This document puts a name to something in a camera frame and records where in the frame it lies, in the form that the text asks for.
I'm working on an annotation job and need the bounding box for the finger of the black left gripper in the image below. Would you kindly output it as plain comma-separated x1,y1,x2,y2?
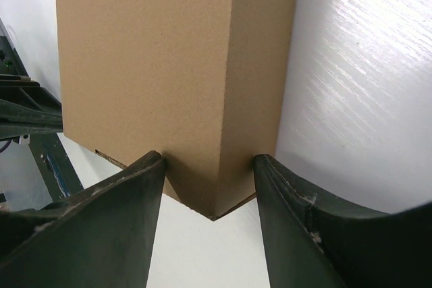
1,74,63,140

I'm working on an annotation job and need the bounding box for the brown cardboard box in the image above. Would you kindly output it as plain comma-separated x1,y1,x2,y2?
56,0,296,220

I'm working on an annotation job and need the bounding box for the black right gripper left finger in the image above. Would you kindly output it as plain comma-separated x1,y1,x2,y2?
1,151,165,287

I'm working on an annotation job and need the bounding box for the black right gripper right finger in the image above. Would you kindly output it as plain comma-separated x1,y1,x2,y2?
253,154,431,287

